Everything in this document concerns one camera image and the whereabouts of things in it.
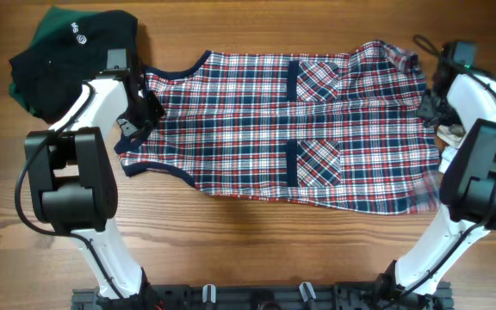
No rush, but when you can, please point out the plaid red navy white garment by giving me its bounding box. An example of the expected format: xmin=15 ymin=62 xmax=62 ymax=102
xmin=115 ymin=40 xmax=440 ymax=214

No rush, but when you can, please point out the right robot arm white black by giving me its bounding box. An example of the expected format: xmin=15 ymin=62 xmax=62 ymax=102
xmin=368 ymin=34 xmax=496 ymax=309

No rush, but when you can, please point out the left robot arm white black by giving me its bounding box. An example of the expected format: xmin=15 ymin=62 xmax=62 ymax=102
xmin=15 ymin=49 xmax=165 ymax=301

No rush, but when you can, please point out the crumpled pale camouflage garment pile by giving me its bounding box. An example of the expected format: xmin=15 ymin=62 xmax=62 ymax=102
xmin=435 ymin=107 xmax=496 ymax=173

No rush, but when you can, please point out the black garment with white logo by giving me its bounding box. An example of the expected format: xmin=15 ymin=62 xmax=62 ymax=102
xmin=9 ymin=10 xmax=138 ymax=123

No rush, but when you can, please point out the dark green garment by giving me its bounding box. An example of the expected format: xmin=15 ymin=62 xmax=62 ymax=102
xmin=9 ymin=6 xmax=97 ymax=116

